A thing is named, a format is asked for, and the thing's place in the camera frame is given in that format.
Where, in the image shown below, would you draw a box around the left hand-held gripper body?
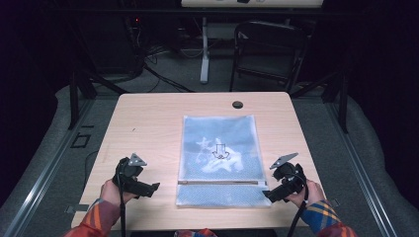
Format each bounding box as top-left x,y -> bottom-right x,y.
112,152 -> 148,192

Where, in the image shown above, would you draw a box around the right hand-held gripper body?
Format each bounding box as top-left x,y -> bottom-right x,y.
269,152 -> 307,196

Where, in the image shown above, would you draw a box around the person's right hand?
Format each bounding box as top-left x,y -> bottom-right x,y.
285,179 -> 326,209

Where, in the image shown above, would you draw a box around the person's left hand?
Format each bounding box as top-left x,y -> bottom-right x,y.
100,179 -> 139,208

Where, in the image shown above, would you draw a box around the person's plaid clothing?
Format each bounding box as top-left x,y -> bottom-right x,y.
173,228 -> 219,237

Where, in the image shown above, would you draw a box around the blue garment with white print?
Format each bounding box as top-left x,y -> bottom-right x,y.
180,118 -> 265,181

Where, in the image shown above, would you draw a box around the white table leg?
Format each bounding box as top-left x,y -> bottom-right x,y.
200,16 -> 210,85

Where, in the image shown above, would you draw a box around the black folding chair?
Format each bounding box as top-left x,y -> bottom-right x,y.
228,20 -> 309,94

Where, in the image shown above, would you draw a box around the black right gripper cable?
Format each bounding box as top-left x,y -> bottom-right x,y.
286,171 -> 310,237

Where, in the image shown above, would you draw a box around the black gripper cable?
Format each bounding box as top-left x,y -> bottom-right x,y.
286,171 -> 310,237
116,161 -> 128,237

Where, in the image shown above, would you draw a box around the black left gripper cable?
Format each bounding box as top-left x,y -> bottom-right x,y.
116,161 -> 128,237

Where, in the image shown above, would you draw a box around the aluminium floor rail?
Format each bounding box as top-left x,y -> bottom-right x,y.
323,98 -> 400,237
2,98 -> 97,237

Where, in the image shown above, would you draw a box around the black metal frame stand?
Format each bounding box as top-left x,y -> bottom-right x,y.
66,67 -> 130,131
290,68 -> 350,134

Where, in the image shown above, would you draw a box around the black floor cables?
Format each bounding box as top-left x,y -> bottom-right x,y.
141,43 -> 196,94

